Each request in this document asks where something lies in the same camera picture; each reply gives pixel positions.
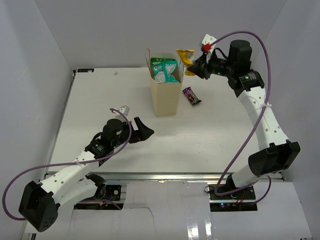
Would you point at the purple m&m bar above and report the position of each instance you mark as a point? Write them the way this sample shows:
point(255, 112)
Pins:
point(193, 99)

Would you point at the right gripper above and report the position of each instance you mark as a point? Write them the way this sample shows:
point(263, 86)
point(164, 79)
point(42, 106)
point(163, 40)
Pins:
point(197, 67)

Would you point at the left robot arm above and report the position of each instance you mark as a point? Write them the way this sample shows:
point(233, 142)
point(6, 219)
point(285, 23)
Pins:
point(41, 202)

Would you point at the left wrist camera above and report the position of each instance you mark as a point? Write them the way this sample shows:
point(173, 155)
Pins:
point(124, 110)

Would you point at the teal red candy bag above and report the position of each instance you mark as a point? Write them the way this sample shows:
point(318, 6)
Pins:
point(164, 72)

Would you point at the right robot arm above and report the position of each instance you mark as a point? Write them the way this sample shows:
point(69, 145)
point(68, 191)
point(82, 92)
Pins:
point(276, 151)

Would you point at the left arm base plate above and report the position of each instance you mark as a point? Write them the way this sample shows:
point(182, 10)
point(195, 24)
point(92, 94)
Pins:
point(104, 194)

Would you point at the yellow snack packet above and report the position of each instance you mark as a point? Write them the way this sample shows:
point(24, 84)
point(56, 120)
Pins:
point(187, 57)

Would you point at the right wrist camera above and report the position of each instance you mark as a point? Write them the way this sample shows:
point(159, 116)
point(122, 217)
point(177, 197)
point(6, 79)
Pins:
point(207, 46)

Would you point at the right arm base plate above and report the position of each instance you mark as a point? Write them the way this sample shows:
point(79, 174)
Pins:
point(241, 201)

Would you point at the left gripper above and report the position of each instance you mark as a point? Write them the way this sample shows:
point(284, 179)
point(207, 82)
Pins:
point(142, 134)

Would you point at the green white snack bag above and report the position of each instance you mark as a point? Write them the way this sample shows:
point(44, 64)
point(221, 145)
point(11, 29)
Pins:
point(157, 60)

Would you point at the left black table label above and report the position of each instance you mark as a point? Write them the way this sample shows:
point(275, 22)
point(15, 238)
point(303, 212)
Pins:
point(85, 70)

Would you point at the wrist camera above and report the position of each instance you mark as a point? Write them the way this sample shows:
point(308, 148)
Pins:
point(124, 110)
point(207, 46)

